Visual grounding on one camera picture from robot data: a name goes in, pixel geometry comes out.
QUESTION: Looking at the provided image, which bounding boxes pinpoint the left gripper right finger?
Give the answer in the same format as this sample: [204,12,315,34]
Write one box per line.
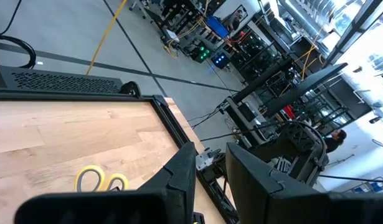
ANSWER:
[225,142,383,224]

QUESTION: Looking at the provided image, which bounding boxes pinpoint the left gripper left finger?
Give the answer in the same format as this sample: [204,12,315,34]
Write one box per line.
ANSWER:
[13,142,197,224]

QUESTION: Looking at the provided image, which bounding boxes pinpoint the yellow-handled scissors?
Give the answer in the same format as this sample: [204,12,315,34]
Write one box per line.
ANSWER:
[74,164,130,192]

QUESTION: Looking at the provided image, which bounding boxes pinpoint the white printed paper sheet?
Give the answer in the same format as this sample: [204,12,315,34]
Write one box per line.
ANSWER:
[273,155,293,174]

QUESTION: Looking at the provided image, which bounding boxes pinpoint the person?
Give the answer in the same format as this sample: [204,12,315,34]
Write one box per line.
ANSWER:
[323,129,348,154]

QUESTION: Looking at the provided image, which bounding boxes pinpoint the black side desk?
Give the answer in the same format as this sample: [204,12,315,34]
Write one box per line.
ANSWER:
[262,62,349,118]

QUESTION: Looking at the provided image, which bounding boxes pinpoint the black perforated computer case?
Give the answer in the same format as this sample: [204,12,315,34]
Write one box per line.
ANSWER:
[0,63,141,98]

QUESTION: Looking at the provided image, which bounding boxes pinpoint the blue storage bin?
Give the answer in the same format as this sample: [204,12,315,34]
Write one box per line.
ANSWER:
[206,16,230,39]

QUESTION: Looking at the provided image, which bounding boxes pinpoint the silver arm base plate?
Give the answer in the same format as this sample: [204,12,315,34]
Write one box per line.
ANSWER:
[196,148,222,171]

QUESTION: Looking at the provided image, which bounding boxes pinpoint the black aluminium table frame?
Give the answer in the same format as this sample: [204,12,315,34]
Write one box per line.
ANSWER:
[0,90,239,224]

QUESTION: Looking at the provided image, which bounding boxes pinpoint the black coiled cable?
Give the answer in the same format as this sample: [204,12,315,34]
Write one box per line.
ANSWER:
[0,0,37,70]

